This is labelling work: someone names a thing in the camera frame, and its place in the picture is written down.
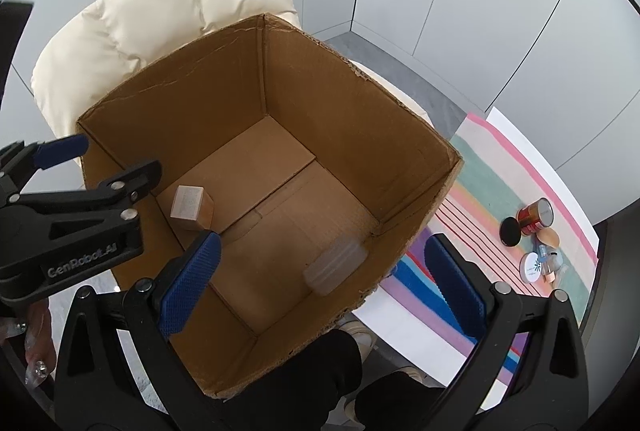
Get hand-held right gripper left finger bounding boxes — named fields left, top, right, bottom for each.
left=54, top=231, right=223, bottom=431

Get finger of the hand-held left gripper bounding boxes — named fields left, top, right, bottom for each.
left=7, top=159, right=164, bottom=223
left=0, top=134, right=90, bottom=194

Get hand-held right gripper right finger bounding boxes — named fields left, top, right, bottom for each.
left=424, top=233, right=591, bottom=431

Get translucent plastic container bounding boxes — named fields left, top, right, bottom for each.
left=302, top=235, right=368, bottom=297

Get brown cardboard box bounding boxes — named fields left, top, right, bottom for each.
left=76, top=13, right=465, bottom=399

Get person's left hand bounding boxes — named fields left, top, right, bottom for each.
left=2, top=300, right=57, bottom=386

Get black round lid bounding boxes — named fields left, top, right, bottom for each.
left=500, top=216, right=522, bottom=247

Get white round compact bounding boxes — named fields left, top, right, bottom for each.
left=520, top=252, right=546, bottom=284

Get striped colourful cloth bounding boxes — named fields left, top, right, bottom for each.
left=380, top=113, right=598, bottom=387

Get person's beige shoe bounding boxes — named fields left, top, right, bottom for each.
left=344, top=365, right=427, bottom=427
left=337, top=320, right=379, bottom=364

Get small clear container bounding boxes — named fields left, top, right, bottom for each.
left=544, top=256, right=570, bottom=286

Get red metallic jar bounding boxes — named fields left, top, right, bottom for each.
left=516, top=197, right=554, bottom=237

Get person's black pants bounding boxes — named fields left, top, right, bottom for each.
left=220, top=328, right=481, bottom=431

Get cream padded armchair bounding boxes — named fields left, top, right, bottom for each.
left=31, top=0, right=436, bottom=172

